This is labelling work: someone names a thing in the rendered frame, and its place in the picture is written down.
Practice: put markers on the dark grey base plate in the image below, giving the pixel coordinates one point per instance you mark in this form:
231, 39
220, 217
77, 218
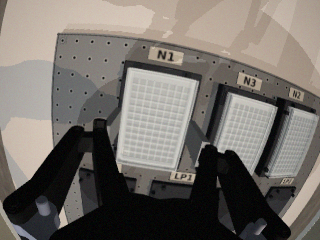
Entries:
86, 80

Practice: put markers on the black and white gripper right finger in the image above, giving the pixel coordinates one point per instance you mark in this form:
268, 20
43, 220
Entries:
251, 215

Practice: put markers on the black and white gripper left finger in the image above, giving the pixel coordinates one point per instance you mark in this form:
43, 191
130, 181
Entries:
31, 208

